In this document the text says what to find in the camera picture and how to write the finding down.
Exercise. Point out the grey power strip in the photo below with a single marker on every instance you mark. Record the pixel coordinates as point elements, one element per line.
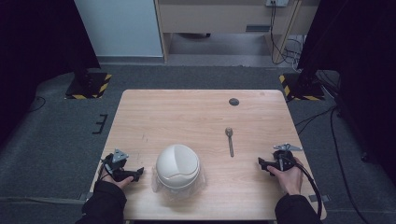
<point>276,2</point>

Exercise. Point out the white domed bowl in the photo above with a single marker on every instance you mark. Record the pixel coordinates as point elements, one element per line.
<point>177,166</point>

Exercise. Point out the white cabinet panel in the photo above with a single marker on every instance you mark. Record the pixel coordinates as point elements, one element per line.
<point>118,28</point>

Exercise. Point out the black curtain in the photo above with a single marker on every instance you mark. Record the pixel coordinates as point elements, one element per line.
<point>361,62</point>
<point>34,46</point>

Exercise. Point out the person's left hand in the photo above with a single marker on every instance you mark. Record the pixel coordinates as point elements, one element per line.
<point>120,183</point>

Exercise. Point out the person's right hand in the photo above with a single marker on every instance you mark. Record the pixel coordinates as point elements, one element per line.
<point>289,180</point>

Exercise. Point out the black striped stand base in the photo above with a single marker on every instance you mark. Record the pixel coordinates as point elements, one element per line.
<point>303,88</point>
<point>88,87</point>

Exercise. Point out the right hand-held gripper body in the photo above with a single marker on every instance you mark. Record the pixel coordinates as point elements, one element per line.
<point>284,159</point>

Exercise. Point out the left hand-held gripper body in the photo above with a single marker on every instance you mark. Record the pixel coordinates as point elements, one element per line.
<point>115,162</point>

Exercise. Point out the grey table grommet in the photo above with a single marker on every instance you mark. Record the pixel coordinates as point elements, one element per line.
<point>233,101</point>

